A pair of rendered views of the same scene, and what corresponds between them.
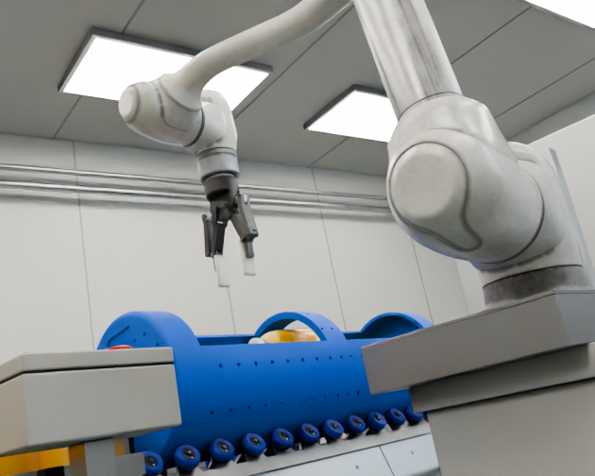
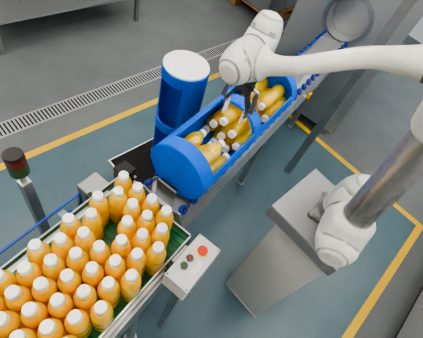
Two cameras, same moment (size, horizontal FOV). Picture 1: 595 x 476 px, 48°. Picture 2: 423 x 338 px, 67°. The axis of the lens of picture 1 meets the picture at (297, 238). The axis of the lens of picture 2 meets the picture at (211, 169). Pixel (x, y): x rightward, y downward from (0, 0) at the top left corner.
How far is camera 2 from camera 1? 1.39 m
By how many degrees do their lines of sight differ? 71
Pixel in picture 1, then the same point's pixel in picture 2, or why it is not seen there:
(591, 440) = (313, 269)
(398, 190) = (322, 254)
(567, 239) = not seen: hidden behind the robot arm
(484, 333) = (311, 251)
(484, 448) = (287, 241)
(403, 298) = not seen: outside the picture
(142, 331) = (191, 169)
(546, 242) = not seen: hidden behind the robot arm
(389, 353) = (280, 218)
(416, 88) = (362, 222)
